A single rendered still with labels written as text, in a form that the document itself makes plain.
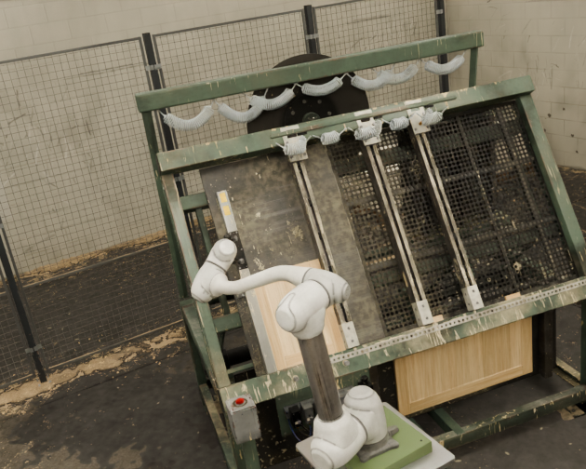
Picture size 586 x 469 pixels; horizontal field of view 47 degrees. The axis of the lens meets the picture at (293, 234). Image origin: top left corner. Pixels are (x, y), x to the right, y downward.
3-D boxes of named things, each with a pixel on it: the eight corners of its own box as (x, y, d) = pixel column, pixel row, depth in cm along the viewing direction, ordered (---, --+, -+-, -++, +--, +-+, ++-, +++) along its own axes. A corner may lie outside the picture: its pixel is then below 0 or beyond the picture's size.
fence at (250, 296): (266, 373, 330) (268, 373, 327) (216, 194, 345) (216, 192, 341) (275, 370, 332) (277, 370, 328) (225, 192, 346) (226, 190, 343)
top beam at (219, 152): (160, 178, 341) (160, 171, 331) (155, 159, 343) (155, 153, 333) (526, 97, 396) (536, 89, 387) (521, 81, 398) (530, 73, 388)
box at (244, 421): (237, 447, 302) (230, 413, 295) (231, 432, 313) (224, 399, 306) (262, 438, 305) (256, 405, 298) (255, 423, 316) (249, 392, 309)
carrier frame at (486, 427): (251, 538, 348) (223, 406, 319) (201, 400, 472) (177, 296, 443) (597, 409, 403) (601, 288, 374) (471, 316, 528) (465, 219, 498)
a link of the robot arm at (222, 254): (218, 238, 298) (203, 263, 294) (221, 231, 283) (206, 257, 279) (239, 250, 299) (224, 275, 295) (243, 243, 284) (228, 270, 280)
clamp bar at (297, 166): (340, 350, 340) (354, 347, 318) (276, 135, 359) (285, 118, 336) (359, 344, 343) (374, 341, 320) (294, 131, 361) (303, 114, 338)
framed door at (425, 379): (398, 415, 386) (400, 417, 384) (390, 332, 366) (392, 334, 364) (530, 369, 409) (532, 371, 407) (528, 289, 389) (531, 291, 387)
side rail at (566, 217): (573, 279, 383) (585, 275, 373) (510, 103, 400) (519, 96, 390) (584, 275, 385) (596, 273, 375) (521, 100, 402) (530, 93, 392)
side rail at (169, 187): (217, 389, 330) (219, 389, 319) (160, 180, 347) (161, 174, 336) (228, 385, 331) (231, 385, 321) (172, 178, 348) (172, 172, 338)
